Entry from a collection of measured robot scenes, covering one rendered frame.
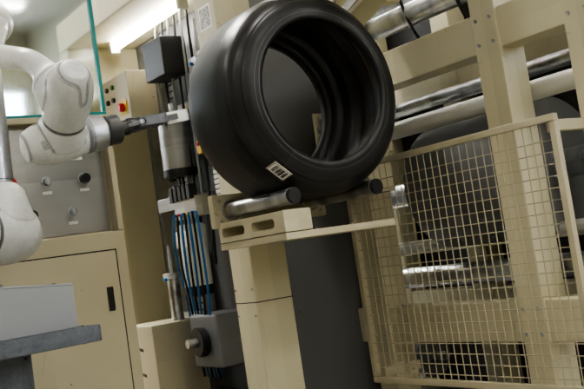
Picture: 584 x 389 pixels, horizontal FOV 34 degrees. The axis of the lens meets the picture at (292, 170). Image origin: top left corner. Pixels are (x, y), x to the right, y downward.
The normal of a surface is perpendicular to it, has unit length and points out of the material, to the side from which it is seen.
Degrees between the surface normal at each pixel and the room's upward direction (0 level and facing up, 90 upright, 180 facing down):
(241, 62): 76
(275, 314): 90
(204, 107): 91
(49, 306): 90
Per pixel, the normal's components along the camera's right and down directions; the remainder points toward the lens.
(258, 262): 0.54, -0.15
